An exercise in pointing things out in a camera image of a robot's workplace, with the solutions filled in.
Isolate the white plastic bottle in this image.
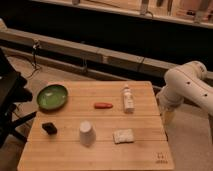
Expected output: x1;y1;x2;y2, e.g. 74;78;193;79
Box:
123;85;134;113

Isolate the red oblong object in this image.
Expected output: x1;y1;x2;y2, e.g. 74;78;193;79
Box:
94;102;113;109

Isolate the green bowl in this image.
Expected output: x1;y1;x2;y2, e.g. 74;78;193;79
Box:
36;84;68;110

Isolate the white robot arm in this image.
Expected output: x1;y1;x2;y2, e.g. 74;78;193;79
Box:
156;61;213;125

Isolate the white sponge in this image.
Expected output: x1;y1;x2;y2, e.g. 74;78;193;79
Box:
113;129;134;144

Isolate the white ceramic cup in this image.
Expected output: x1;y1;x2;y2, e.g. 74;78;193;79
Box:
79;121;96;147

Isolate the black cable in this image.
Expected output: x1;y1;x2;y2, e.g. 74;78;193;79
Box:
27;40;42;80

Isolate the black eraser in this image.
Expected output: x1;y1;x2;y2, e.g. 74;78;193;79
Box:
42;122;57;135

